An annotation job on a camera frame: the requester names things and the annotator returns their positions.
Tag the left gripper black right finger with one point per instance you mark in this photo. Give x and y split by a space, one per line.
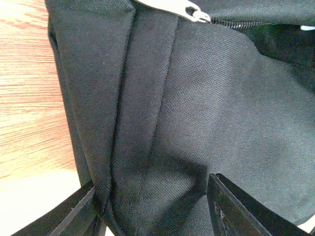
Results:
236 213

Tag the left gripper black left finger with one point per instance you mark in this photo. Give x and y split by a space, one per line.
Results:
76 216

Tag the black student bag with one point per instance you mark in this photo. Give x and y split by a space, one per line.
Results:
155 103

